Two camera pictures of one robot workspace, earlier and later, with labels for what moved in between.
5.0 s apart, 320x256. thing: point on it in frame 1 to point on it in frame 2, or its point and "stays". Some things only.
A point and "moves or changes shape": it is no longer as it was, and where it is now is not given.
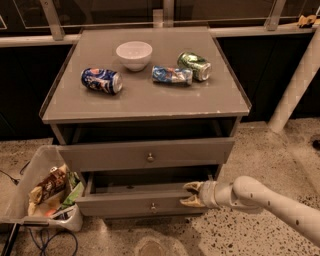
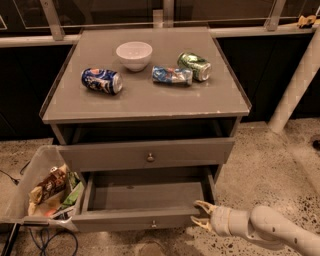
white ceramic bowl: (135, 55) stays
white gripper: (208, 194) to (220, 217)
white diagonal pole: (299, 86) stays
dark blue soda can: (101, 79) stays
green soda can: (201, 68) stays
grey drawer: (138, 194) moves or changes shape
